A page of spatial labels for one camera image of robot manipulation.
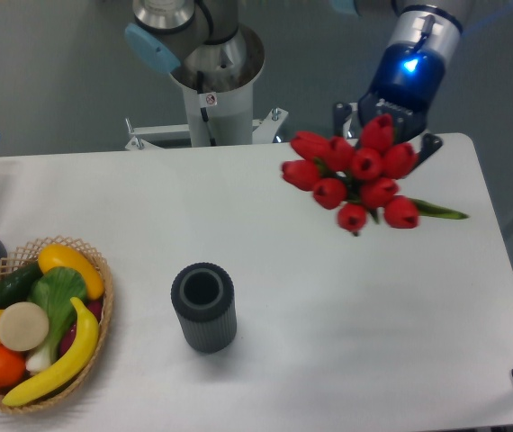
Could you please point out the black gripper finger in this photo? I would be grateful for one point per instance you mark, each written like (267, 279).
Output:
(342, 120)
(429, 144)

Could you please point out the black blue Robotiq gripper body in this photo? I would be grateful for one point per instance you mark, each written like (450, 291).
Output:
(404, 86)

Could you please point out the red tulip bouquet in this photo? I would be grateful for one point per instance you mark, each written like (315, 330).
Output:
(360, 182)

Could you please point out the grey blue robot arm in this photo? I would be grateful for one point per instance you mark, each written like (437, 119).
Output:
(216, 60)

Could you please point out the dark grey ribbed vase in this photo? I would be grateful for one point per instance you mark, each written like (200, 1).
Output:
(203, 297)

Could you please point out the purple eggplant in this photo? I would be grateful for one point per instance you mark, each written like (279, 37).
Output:
(96, 307)

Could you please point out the yellow squash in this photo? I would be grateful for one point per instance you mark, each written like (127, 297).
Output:
(57, 255)

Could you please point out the green bok choy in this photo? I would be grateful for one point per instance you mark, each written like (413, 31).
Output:
(53, 293)

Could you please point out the yellow banana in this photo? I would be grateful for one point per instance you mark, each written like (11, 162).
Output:
(64, 369)

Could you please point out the green cucumber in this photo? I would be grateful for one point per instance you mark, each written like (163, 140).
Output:
(16, 286)

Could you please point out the beige round disc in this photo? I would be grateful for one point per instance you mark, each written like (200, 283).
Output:
(23, 326)

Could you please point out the woven wicker basket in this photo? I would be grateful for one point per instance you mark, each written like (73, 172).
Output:
(26, 254)

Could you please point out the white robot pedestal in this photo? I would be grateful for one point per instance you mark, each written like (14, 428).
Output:
(213, 119)

